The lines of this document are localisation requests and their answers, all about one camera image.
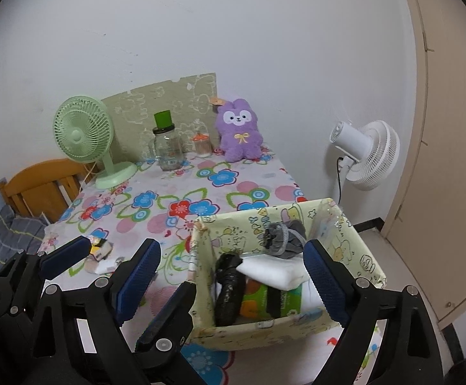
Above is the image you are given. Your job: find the yellow patterned storage box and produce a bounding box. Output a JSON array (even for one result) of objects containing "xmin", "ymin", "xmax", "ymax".
[{"xmin": 187, "ymin": 198, "xmax": 387, "ymax": 351}]

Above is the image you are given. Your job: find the purple plush bunny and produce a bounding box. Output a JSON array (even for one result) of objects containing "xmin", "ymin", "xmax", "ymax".
[{"xmin": 211, "ymin": 97, "xmax": 264, "ymax": 163}]

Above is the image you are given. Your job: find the white tissue packet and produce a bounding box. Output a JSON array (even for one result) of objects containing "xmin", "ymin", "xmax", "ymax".
[
  {"xmin": 297, "ymin": 280, "xmax": 326, "ymax": 314},
  {"xmin": 236, "ymin": 254, "xmax": 306, "ymax": 290}
]

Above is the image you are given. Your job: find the green desk fan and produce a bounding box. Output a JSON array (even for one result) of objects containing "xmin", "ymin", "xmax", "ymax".
[{"xmin": 53, "ymin": 95, "xmax": 137, "ymax": 189}]

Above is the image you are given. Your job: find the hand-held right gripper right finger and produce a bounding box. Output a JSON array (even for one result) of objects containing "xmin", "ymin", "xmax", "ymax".
[{"xmin": 303, "ymin": 239, "xmax": 434, "ymax": 385}]

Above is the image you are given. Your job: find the floral tablecloth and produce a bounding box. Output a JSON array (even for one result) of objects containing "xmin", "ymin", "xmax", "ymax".
[{"xmin": 42, "ymin": 146, "xmax": 382, "ymax": 385}]

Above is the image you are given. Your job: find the clear white packet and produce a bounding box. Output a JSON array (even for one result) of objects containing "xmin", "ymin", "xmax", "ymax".
[{"xmin": 97, "ymin": 259, "xmax": 126, "ymax": 276}]

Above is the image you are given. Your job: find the black plastic bag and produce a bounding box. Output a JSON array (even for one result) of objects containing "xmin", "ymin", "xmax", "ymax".
[{"xmin": 214, "ymin": 253, "xmax": 246, "ymax": 326}]

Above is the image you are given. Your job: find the green orange snack packet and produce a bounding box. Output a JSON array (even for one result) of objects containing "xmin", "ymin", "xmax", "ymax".
[{"xmin": 239, "ymin": 278, "xmax": 303, "ymax": 318}]

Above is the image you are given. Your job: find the white fan cable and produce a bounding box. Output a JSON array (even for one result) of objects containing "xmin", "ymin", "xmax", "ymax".
[{"xmin": 81, "ymin": 161, "xmax": 99, "ymax": 187}]

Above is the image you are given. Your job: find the grey sock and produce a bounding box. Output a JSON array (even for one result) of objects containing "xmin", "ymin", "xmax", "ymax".
[{"xmin": 264, "ymin": 220, "xmax": 308, "ymax": 260}]

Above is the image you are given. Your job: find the green patterned board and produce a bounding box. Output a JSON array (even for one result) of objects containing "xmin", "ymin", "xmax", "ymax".
[{"xmin": 101, "ymin": 73, "xmax": 218, "ymax": 162}]

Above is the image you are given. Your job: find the white standing fan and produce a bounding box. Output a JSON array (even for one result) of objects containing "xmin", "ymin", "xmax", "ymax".
[{"xmin": 329, "ymin": 119, "xmax": 401, "ymax": 209}]

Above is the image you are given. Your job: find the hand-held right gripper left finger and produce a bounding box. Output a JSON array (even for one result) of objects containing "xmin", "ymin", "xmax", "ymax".
[{"xmin": 32, "ymin": 238, "xmax": 161, "ymax": 385}]

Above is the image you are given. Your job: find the beige door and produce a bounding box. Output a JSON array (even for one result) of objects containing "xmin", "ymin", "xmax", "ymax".
[{"xmin": 381, "ymin": 0, "xmax": 466, "ymax": 329}]

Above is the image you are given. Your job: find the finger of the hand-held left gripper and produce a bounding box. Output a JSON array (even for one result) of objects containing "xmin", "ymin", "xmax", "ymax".
[
  {"xmin": 134, "ymin": 281, "xmax": 202, "ymax": 385},
  {"xmin": 13, "ymin": 236, "xmax": 91, "ymax": 289}
]

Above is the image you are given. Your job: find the wooden bed headboard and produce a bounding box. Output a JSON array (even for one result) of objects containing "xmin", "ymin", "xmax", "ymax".
[{"xmin": 0, "ymin": 158, "xmax": 93, "ymax": 223}]

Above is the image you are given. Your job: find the small jar orange lid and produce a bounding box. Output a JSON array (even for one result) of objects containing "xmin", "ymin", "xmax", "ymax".
[{"xmin": 193, "ymin": 132, "xmax": 211, "ymax": 157}]

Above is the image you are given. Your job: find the glass jar mug green lid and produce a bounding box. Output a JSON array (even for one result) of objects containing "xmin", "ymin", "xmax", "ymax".
[{"xmin": 142, "ymin": 110, "xmax": 186, "ymax": 171}]

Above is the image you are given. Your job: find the grey plaid pillow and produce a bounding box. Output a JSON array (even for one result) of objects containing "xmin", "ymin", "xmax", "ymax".
[{"xmin": 0, "ymin": 204, "xmax": 47, "ymax": 274}]

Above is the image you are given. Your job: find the brown snack box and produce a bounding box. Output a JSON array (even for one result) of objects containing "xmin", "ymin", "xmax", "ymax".
[{"xmin": 86, "ymin": 235, "xmax": 113, "ymax": 260}]

